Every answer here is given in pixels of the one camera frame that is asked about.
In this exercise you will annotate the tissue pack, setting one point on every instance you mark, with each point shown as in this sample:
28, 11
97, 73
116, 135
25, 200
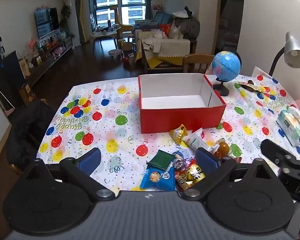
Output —
291, 123

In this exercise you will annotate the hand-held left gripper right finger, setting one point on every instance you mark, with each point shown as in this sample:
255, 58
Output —
207, 161

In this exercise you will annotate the black cabinet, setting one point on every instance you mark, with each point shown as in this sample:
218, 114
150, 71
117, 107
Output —
10, 75

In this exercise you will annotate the yellow grey curtain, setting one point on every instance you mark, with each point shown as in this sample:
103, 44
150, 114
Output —
86, 10

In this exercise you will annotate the white cardboard box red trim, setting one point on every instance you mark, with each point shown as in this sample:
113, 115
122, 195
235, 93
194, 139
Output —
180, 120

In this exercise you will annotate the wooden chair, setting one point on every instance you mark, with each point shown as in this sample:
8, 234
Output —
197, 60

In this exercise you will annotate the television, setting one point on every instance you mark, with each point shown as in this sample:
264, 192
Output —
46, 22

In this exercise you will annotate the yellow armchair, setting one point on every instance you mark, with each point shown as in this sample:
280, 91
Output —
126, 27

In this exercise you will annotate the television cabinet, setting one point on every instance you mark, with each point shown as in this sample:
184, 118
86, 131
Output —
47, 62

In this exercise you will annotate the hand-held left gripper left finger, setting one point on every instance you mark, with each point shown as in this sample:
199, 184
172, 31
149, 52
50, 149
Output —
90, 159

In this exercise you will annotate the round stool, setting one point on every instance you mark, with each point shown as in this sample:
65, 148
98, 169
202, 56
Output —
115, 53

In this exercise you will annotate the white tower air conditioner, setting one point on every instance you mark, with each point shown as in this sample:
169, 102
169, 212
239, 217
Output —
73, 20

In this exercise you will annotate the balloon print tablecloth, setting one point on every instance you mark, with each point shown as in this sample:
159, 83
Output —
110, 135

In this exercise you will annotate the round coffee table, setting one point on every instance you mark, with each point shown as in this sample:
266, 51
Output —
105, 33

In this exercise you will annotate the teal cushion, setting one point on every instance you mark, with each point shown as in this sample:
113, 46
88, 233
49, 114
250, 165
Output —
163, 18

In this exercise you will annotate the yellow snack packet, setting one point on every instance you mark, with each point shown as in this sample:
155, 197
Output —
177, 133

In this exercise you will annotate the potted plant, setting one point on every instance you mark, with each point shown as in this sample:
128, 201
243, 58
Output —
66, 10

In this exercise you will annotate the silver snack packet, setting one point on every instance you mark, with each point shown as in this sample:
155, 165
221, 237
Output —
213, 146

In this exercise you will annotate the orange cookie packet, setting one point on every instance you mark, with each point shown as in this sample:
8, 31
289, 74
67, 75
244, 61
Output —
182, 180

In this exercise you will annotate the black snack packet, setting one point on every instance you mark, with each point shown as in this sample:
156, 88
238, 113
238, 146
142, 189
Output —
196, 173

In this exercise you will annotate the grey desk lamp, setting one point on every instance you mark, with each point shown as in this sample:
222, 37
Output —
293, 48

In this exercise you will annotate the white green snack packet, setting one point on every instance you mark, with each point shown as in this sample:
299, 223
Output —
196, 140

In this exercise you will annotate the black jacket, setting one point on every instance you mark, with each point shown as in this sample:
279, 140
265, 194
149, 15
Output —
30, 130

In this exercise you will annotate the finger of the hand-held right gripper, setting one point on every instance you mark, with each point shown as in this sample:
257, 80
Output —
272, 148

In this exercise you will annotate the window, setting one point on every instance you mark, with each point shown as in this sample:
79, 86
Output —
120, 2

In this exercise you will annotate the dark coat pile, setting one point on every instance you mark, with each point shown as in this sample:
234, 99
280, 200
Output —
187, 25

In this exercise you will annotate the round candy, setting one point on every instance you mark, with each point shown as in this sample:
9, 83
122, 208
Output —
178, 163

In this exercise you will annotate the pink kettle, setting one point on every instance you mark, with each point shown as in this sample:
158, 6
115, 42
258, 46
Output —
59, 50

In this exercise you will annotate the blue cookie packet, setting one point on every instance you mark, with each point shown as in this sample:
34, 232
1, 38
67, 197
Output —
155, 178

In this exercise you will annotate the blue desk globe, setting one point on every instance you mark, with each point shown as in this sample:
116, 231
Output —
226, 66

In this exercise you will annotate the brown snack wrapper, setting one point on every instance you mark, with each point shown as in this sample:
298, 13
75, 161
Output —
252, 87

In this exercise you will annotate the amber foil snack packet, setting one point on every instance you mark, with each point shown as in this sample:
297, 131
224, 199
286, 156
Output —
223, 147

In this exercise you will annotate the paper bag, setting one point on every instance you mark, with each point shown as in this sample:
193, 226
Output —
24, 68

